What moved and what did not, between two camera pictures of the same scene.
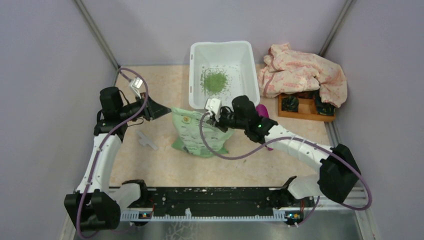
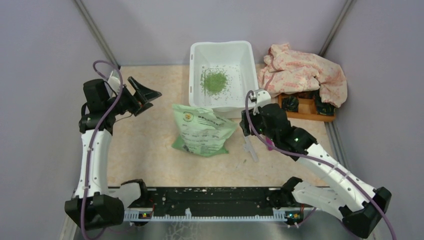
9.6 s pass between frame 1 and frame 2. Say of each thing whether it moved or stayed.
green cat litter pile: stayed
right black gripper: moved
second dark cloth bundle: stayed
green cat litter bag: stayed
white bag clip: moved
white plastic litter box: stayed
